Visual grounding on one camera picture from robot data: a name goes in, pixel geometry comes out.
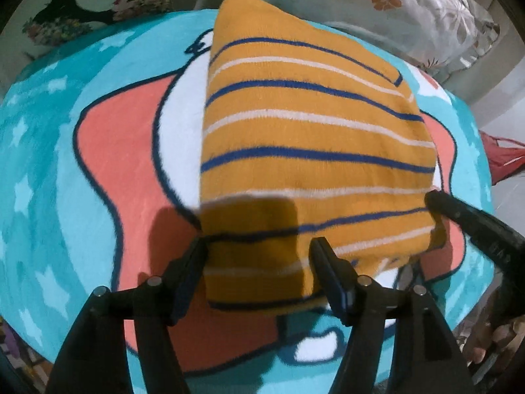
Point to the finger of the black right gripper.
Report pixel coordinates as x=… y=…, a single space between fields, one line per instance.
x=497 y=241

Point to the red cloth item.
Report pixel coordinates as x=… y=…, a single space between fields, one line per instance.
x=505 y=156

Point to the mustard striped knit garment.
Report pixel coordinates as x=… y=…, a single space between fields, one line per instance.
x=307 y=133

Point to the leaf print satin pillow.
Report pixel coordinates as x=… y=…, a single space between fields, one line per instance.
x=440 y=37

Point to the turquoise cartoon plush blanket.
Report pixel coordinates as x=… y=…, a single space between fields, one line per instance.
x=78 y=201

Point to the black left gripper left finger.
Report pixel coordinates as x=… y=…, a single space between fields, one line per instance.
x=93 y=357

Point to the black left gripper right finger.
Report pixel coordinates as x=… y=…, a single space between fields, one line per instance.
x=425 y=358

